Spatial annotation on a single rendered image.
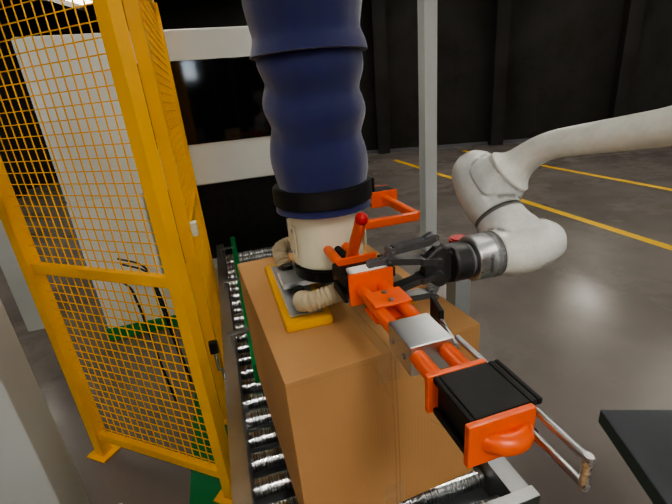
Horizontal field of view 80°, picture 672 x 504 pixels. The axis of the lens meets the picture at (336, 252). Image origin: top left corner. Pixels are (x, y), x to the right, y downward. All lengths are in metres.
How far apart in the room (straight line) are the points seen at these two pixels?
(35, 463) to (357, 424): 1.17
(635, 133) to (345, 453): 0.75
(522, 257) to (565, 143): 0.22
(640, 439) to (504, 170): 0.68
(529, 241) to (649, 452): 0.56
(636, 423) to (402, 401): 0.60
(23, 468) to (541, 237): 1.63
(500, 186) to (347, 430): 0.56
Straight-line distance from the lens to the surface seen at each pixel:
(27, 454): 1.70
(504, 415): 0.43
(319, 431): 0.80
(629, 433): 1.20
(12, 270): 3.84
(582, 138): 0.84
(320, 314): 0.85
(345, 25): 0.84
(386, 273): 0.70
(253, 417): 1.48
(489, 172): 0.88
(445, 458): 1.03
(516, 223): 0.84
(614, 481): 2.14
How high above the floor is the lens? 1.52
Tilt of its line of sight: 21 degrees down
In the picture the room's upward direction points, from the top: 5 degrees counter-clockwise
